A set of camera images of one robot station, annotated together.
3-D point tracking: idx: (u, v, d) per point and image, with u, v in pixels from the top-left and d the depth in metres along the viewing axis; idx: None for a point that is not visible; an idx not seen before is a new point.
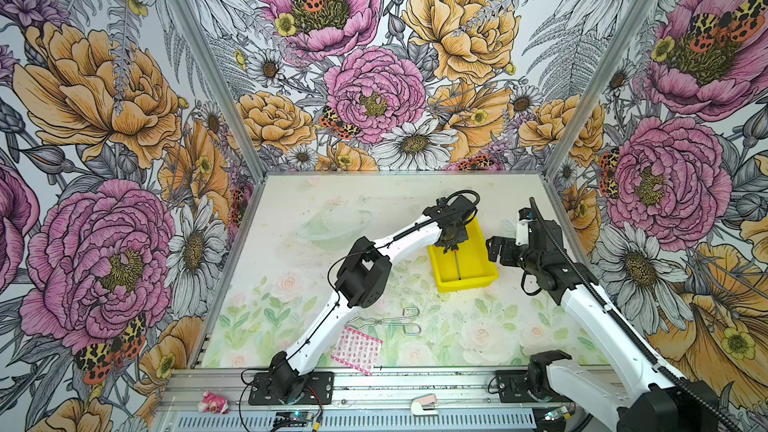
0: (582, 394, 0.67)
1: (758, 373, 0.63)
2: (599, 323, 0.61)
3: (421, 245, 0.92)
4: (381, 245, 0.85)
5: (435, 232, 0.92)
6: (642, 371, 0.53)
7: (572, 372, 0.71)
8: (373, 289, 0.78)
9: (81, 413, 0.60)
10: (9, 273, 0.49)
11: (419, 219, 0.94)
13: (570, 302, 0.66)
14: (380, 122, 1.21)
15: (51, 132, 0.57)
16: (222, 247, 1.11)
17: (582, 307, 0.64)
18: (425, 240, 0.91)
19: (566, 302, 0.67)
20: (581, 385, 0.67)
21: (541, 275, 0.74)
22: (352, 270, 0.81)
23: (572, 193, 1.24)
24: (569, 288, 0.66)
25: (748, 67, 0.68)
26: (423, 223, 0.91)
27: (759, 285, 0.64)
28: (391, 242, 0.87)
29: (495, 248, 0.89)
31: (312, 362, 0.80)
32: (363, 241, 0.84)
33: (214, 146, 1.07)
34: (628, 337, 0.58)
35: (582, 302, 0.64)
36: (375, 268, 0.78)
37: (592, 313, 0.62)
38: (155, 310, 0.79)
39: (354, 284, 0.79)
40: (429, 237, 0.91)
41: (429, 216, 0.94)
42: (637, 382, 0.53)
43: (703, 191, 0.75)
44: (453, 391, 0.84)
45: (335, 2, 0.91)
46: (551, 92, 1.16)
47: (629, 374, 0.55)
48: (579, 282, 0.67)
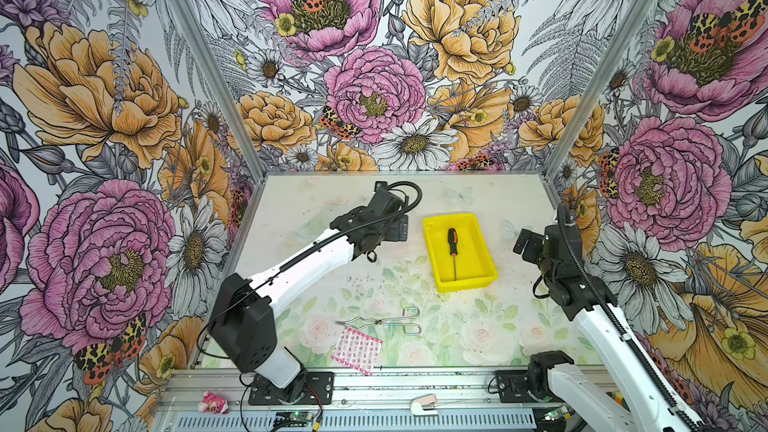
0: (586, 409, 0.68)
1: (758, 373, 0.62)
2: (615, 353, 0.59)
3: (325, 269, 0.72)
4: (262, 283, 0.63)
5: (345, 252, 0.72)
6: (658, 413, 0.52)
7: (573, 381, 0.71)
8: (257, 344, 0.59)
9: (81, 413, 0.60)
10: (9, 273, 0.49)
11: (321, 237, 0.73)
13: (585, 322, 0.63)
14: (380, 122, 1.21)
15: (50, 132, 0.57)
16: (222, 247, 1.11)
17: (598, 331, 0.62)
18: (329, 263, 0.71)
19: (580, 321, 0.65)
20: (582, 397, 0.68)
21: (554, 288, 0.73)
22: (227, 324, 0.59)
23: (572, 193, 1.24)
24: (586, 309, 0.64)
25: (748, 67, 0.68)
26: (324, 242, 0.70)
27: (759, 285, 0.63)
28: (279, 273, 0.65)
29: (521, 242, 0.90)
31: (288, 365, 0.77)
32: (230, 285, 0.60)
33: (214, 146, 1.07)
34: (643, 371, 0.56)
35: (598, 327, 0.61)
36: (246, 320, 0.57)
37: (609, 339, 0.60)
38: (155, 310, 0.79)
39: (230, 341, 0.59)
40: (335, 258, 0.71)
41: (336, 231, 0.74)
42: (650, 422, 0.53)
43: (703, 191, 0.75)
44: (453, 391, 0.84)
45: (335, 2, 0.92)
46: (551, 92, 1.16)
47: (642, 411, 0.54)
48: (596, 303, 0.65)
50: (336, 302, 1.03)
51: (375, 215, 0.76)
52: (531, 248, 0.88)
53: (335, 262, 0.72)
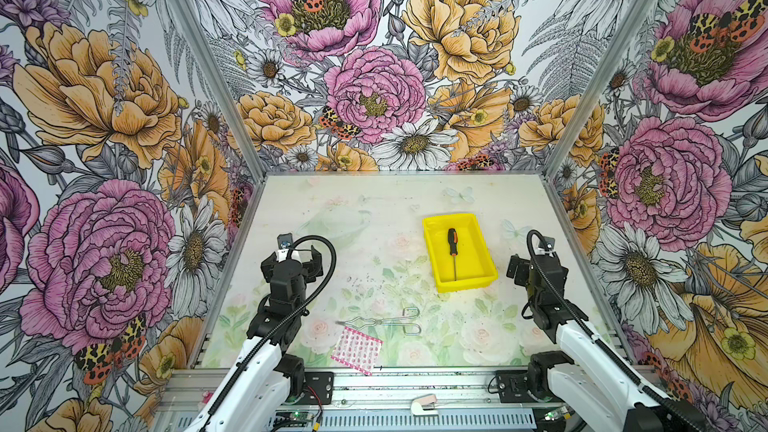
0: (584, 407, 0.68)
1: (758, 373, 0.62)
2: (590, 353, 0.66)
3: (260, 383, 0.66)
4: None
5: (274, 354, 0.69)
6: (628, 391, 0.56)
7: (575, 384, 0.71)
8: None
9: (81, 413, 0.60)
10: (9, 273, 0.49)
11: (242, 353, 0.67)
13: (564, 335, 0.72)
14: (380, 122, 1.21)
15: (51, 132, 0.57)
16: (222, 248, 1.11)
17: (574, 339, 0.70)
18: (262, 374, 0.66)
19: (561, 338, 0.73)
20: (582, 397, 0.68)
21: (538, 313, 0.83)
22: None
23: (572, 193, 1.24)
24: (561, 324, 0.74)
25: (748, 67, 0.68)
26: (248, 356, 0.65)
27: (759, 285, 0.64)
28: (210, 415, 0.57)
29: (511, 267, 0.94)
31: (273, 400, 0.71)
32: None
33: (214, 146, 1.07)
34: (613, 362, 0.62)
35: (573, 335, 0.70)
36: None
37: (582, 342, 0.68)
38: (155, 310, 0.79)
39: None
40: (267, 366, 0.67)
41: (259, 338, 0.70)
42: (625, 403, 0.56)
43: (703, 190, 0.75)
44: (453, 392, 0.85)
45: (335, 2, 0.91)
46: (551, 93, 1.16)
47: (619, 396, 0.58)
48: (571, 320, 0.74)
50: (337, 303, 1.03)
51: (285, 303, 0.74)
52: (521, 273, 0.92)
53: (268, 370, 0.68)
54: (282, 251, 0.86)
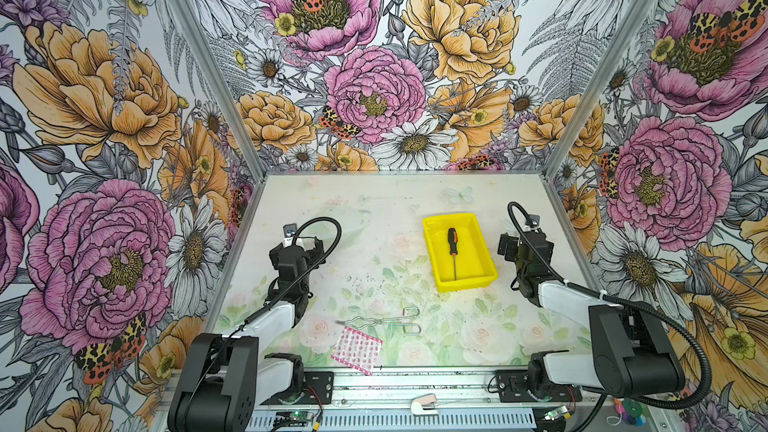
0: (574, 373, 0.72)
1: (757, 373, 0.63)
2: (565, 294, 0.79)
3: (278, 327, 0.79)
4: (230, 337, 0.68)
5: (288, 306, 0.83)
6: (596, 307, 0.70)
7: (564, 355, 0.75)
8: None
9: (81, 413, 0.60)
10: (9, 273, 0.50)
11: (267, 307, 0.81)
13: (545, 291, 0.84)
14: (380, 122, 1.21)
15: (50, 132, 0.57)
16: (222, 247, 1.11)
17: (553, 289, 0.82)
18: (280, 320, 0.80)
19: (544, 294, 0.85)
20: (574, 363, 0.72)
21: (523, 284, 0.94)
22: (196, 400, 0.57)
23: (572, 193, 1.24)
24: (541, 288, 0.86)
25: (748, 67, 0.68)
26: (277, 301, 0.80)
27: (759, 285, 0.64)
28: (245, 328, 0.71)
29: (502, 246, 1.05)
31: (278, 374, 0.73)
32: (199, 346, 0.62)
33: (214, 146, 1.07)
34: (580, 292, 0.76)
35: (551, 286, 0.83)
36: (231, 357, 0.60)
37: (557, 290, 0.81)
38: (155, 310, 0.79)
39: (211, 418, 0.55)
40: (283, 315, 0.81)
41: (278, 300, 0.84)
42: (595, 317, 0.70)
43: (704, 191, 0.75)
44: (453, 391, 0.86)
45: (335, 2, 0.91)
46: (552, 92, 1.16)
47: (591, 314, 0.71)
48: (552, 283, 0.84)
50: (337, 302, 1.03)
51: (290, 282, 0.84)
52: (509, 249, 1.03)
53: (285, 319, 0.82)
54: (287, 239, 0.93)
